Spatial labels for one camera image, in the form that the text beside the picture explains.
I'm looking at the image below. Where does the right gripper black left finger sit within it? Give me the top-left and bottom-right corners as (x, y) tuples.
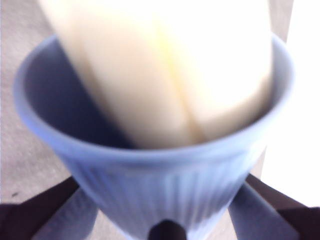
(0, 175), (99, 240)

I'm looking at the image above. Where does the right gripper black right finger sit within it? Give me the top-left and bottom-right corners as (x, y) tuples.
(228, 172), (320, 240)

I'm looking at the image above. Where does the blue ribbed plastic cup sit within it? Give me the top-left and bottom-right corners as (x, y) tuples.
(13, 32), (296, 240)

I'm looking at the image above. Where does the grey-handled sponge cup brush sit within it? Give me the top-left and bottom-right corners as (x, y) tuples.
(37, 0), (275, 151)

